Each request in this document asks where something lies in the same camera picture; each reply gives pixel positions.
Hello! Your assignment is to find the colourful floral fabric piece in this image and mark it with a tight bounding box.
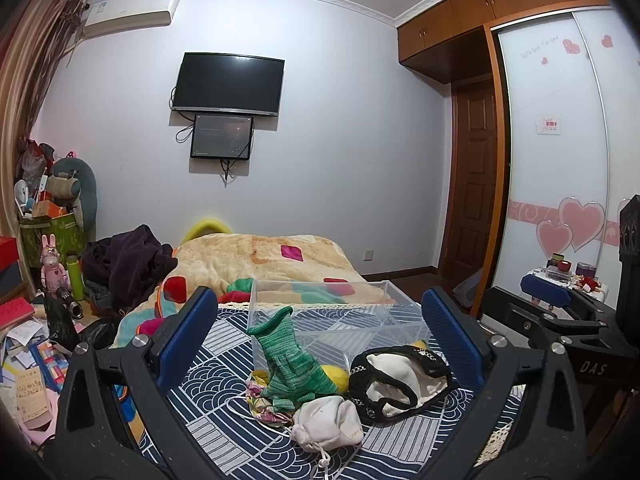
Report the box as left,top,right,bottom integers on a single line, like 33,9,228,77
245,370,297,428

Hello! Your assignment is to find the black and white fabric mask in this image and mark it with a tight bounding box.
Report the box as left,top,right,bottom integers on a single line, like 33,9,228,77
347,344,458,424

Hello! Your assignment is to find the green knitted sock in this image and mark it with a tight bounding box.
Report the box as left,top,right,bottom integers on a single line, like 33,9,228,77
247,307,337,413

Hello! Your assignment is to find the yellow foam ball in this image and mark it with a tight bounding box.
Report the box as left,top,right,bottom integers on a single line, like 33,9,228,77
321,364,349,396

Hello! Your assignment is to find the brown wooden door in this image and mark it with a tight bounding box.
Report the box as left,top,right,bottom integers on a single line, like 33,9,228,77
439,78,497,285

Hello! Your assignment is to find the blue patterned bed cloth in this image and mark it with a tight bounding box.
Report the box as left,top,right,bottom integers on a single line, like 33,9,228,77
167,309,473,479

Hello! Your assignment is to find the wooden wardrobe with sliding doors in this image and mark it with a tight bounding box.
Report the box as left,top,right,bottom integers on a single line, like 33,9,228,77
396,0,639,312

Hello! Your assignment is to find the dark purple clothing pile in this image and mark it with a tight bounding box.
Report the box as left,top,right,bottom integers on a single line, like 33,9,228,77
80,224,178,315

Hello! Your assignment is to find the pink rabbit figure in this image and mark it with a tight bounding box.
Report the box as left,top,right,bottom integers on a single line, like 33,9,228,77
40,234,73,306

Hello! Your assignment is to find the green water bottle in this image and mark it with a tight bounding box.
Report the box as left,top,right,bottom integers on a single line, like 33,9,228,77
66,252,85,301

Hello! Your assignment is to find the clear plastic storage box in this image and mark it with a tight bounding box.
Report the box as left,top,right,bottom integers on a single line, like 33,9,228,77
247,281,436,370

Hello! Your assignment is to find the green storage box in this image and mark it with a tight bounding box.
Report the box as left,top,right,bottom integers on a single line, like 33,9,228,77
19,211,90,269

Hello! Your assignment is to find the red box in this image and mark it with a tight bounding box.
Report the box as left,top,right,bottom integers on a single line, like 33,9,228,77
0,236,18,272

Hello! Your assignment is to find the beige patchwork blanket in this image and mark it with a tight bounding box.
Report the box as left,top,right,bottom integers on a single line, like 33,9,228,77
113,233,363,348

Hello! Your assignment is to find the yellow chair back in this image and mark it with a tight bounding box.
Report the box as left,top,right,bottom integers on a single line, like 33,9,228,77
182,218,232,244

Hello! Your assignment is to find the grey plush toy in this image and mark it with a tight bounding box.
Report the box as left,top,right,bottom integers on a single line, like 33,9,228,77
46,157,98,232

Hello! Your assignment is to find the striped brown curtain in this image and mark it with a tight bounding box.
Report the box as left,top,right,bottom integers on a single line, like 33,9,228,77
0,0,91,291

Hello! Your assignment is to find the white air conditioner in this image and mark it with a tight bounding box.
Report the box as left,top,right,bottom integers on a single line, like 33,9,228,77
84,0,180,38

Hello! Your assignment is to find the small wall monitor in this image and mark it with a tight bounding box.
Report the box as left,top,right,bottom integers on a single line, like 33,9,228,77
190,114,254,160

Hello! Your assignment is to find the black wall television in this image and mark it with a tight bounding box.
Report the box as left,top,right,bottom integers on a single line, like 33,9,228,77
171,52,285,117

